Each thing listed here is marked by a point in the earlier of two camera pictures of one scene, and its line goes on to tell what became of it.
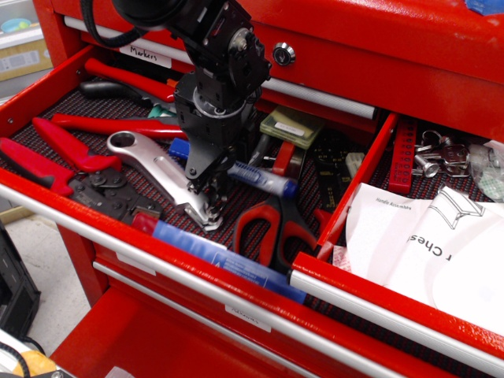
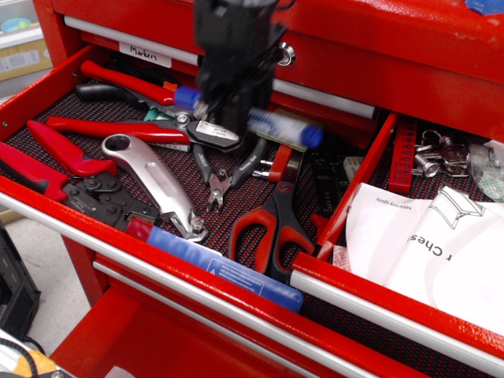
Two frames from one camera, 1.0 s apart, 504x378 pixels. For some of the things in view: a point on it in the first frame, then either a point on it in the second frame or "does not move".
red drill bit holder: (403, 157) does not move
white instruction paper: (395, 241) does not move
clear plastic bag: (487, 167) does not move
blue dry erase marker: (256, 176) -> (261, 120)
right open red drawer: (419, 239) does not move
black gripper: (224, 133) -> (239, 39)
